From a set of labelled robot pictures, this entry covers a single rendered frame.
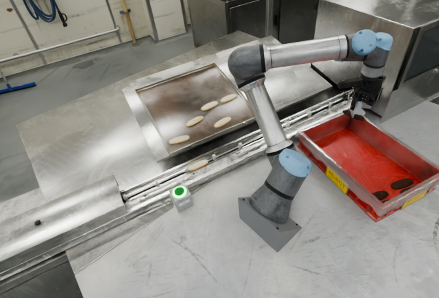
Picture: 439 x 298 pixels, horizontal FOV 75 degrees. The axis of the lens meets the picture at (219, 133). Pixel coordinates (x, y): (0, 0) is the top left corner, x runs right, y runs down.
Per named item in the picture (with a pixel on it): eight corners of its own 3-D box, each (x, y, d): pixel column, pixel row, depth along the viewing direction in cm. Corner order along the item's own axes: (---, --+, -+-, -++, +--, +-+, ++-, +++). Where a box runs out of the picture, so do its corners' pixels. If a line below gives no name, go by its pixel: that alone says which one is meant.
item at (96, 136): (139, 338, 154) (74, 274, 100) (73, 204, 227) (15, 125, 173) (338, 165, 230) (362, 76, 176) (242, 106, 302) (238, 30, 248)
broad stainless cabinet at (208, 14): (231, 89, 329) (223, -5, 262) (194, 56, 401) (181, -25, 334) (355, 42, 386) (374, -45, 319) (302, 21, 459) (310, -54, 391)
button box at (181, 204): (178, 219, 117) (173, 203, 110) (172, 205, 122) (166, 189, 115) (196, 210, 119) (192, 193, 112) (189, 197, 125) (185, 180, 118)
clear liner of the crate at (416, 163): (375, 227, 102) (383, 211, 96) (293, 145, 137) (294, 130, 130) (441, 189, 111) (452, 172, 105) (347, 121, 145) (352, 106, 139)
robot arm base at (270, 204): (290, 219, 107) (304, 197, 106) (277, 227, 94) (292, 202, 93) (258, 195, 114) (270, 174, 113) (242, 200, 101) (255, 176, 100)
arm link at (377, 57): (366, 31, 105) (390, 31, 104) (358, 59, 112) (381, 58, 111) (371, 40, 99) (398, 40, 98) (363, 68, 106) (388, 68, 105)
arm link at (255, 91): (279, 188, 109) (222, 55, 107) (277, 178, 124) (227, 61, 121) (309, 177, 107) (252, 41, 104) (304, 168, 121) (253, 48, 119)
